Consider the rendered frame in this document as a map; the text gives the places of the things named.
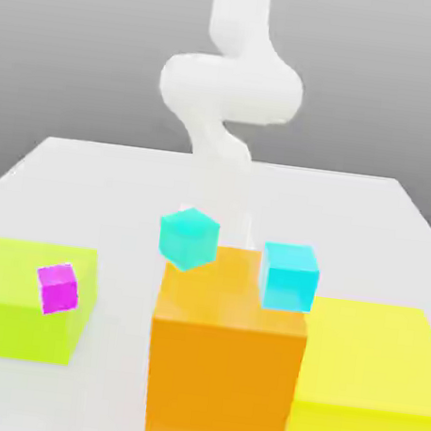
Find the large orange box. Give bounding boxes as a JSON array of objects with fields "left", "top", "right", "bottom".
[{"left": 138, "top": 238, "right": 319, "bottom": 431}]

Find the small cyan cube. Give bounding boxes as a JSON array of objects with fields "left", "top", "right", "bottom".
[{"left": 256, "top": 239, "right": 323, "bottom": 315}]

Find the small magenta cube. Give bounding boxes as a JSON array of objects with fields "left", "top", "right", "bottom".
[{"left": 31, "top": 259, "right": 84, "bottom": 319}]

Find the large yellow box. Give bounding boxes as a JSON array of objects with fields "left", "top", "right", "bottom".
[{"left": 283, "top": 293, "right": 431, "bottom": 431}]

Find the large lime green box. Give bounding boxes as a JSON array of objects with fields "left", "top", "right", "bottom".
[{"left": 0, "top": 237, "right": 103, "bottom": 369}]

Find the small turquoise cube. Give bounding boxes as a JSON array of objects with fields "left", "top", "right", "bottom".
[{"left": 154, "top": 204, "right": 224, "bottom": 276}]

